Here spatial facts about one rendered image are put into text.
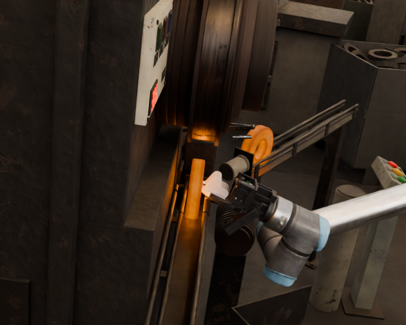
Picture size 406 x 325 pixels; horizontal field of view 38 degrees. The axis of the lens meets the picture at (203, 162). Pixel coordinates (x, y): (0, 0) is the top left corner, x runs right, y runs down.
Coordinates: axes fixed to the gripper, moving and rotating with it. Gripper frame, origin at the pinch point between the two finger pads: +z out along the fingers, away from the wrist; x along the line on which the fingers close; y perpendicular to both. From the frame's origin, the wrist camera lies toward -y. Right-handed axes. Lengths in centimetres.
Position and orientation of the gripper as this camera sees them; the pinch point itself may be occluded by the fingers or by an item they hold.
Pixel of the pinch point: (197, 185)
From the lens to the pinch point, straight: 152.7
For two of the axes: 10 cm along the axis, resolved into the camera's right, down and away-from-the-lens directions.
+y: 4.3, -8.2, -3.7
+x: -0.6, 3.8, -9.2
